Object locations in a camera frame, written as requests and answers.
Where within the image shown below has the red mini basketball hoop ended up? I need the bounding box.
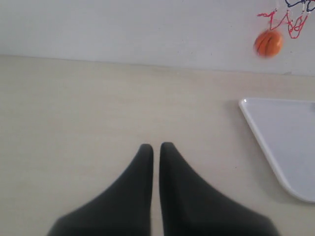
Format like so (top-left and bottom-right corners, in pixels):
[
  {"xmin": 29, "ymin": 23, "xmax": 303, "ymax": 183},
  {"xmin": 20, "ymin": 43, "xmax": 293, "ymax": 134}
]
[{"xmin": 256, "ymin": 0, "xmax": 315, "ymax": 39}]

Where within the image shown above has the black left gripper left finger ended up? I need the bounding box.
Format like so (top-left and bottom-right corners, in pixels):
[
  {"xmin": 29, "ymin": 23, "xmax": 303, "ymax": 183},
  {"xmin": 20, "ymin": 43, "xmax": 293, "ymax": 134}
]
[{"xmin": 48, "ymin": 144, "xmax": 154, "ymax": 236}]

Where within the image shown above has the small orange basketball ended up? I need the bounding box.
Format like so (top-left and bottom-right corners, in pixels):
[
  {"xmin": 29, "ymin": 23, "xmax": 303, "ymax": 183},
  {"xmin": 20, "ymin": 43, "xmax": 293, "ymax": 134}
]
[{"xmin": 253, "ymin": 30, "xmax": 284, "ymax": 58}]

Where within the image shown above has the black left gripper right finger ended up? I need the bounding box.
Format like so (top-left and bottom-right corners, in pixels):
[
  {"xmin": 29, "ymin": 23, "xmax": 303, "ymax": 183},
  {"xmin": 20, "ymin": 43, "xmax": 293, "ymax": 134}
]
[{"xmin": 159, "ymin": 143, "xmax": 280, "ymax": 236}]

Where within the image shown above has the white plastic tray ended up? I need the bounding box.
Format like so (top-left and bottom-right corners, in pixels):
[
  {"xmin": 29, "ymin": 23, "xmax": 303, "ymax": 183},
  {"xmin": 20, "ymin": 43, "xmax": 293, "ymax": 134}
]
[{"xmin": 239, "ymin": 97, "xmax": 315, "ymax": 203}]

